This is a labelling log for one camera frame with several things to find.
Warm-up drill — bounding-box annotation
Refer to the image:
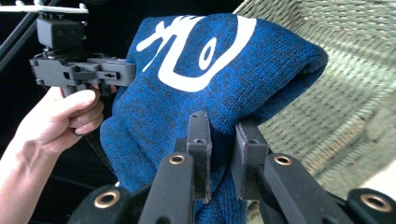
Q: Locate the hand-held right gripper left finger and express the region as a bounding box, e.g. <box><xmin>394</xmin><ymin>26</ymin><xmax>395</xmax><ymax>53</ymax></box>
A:
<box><xmin>175</xmin><ymin>111</ymin><xmax>213</xmax><ymax>203</ymax></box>

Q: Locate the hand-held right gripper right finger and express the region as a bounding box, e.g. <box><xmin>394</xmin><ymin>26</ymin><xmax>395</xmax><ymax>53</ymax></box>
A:
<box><xmin>232</xmin><ymin>120</ymin><xmax>269</xmax><ymax>201</ymax></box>

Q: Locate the blue knit garment white print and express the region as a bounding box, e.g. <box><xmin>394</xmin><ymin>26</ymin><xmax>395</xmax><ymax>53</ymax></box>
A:
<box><xmin>99</xmin><ymin>12</ymin><xmax>330</xmax><ymax>224</ymax></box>

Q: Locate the green woven basket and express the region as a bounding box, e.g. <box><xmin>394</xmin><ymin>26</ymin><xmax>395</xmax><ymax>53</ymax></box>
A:
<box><xmin>233</xmin><ymin>0</ymin><xmax>396</xmax><ymax>200</ymax></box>

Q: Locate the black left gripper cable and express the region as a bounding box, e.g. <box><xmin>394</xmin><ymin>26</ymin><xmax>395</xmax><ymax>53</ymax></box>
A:
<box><xmin>83</xmin><ymin>132</ymin><xmax>120</xmax><ymax>178</ymax></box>

